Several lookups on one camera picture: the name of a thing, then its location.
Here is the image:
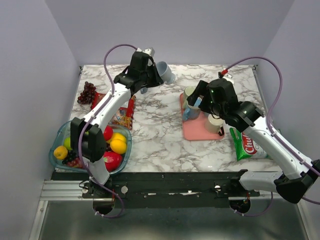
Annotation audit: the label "green cassava chips bag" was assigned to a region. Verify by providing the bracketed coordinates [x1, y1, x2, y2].
[229, 127, 270, 161]

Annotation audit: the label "green fruit in bowl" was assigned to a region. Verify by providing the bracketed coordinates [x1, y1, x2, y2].
[63, 136, 72, 151]

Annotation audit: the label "teal plastic fruit bowl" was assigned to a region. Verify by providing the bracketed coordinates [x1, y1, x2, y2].
[48, 121, 132, 175]

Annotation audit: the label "dark grapes on table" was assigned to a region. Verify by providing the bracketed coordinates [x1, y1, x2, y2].
[77, 81, 96, 105]

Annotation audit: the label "light green mug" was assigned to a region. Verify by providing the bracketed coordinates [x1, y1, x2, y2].
[182, 86, 196, 110]

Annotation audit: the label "yellow lemon upper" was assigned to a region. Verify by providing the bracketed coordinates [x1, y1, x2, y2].
[106, 132, 127, 144]

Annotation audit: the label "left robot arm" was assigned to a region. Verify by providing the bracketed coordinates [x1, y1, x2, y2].
[70, 47, 164, 198]

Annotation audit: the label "red dragon fruit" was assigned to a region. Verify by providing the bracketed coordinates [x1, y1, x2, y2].
[103, 151, 123, 172]

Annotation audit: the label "pink tray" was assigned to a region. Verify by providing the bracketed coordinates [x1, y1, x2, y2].
[179, 92, 225, 141]

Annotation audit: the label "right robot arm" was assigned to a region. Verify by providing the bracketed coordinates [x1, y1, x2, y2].
[187, 78, 320, 204]

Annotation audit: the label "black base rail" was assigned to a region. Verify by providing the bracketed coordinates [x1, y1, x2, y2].
[51, 168, 261, 210]

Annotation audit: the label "cream mug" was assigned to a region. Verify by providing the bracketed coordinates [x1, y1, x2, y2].
[204, 114, 225, 137]

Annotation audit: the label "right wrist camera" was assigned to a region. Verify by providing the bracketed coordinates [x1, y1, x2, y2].
[218, 70, 235, 85]

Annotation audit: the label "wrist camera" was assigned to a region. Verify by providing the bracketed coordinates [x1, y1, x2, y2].
[136, 47, 155, 58]
[218, 70, 235, 85]

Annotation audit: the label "dark blue-grey mug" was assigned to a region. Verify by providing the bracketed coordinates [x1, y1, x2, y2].
[140, 87, 148, 94]

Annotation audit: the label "grey-blue mug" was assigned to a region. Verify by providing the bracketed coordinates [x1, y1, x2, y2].
[156, 61, 176, 85]

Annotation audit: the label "purple grapes in bowl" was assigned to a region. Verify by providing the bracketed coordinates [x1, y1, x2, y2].
[62, 150, 83, 169]

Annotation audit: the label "orange fruit in bowl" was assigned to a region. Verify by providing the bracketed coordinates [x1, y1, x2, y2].
[53, 145, 68, 160]

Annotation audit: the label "blue butterfly mug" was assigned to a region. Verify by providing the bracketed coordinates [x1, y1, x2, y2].
[182, 97, 202, 122]

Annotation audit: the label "red apple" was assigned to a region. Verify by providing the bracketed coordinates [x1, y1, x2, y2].
[103, 125, 114, 142]

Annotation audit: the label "red candy bag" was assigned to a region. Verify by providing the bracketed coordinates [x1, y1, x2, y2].
[90, 92, 136, 130]

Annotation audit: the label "yellow lemon lower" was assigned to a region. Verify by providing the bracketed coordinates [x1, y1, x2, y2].
[110, 139, 127, 155]

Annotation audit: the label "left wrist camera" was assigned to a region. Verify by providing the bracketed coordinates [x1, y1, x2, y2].
[136, 47, 155, 58]

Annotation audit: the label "yellow lemon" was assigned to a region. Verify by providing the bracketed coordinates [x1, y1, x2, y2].
[106, 132, 127, 144]
[110, 139, 127, 155]

